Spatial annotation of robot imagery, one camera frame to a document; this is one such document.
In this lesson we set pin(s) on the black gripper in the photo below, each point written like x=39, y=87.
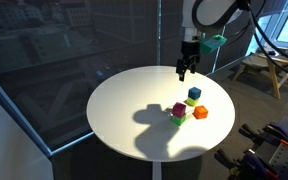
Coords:
x=190, y=50

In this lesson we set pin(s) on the mulberry pink block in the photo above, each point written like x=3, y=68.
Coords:
x=179, y=109

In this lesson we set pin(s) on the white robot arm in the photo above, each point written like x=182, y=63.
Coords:
x=210, y=13

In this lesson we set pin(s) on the blue block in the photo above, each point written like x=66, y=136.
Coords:
x=194, y=92

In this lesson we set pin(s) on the yellow block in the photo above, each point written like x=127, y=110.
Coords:
x=191, y=101

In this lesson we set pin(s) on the orange block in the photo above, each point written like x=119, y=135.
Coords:
x=200, y=112

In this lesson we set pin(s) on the green block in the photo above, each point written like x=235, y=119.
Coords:
x=178, y=120

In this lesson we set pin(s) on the grey vertical window mullion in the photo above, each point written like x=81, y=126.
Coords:
x=159, y=33

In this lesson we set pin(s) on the wooden lounge chair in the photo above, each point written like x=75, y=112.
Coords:
x=270, y=66

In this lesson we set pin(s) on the orange purple spring clamp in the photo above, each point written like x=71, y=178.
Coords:
x=267, y=133
x=247, y=165

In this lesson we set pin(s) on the black perforated metal plate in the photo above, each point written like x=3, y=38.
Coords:
x=287, y=160

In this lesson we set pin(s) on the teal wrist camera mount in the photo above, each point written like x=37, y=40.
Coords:
x=212, y=44

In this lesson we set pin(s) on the white table pedestal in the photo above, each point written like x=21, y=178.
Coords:
x=157, y=170

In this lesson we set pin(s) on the grey window sill frame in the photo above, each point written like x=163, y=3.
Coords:
x=17, y=115

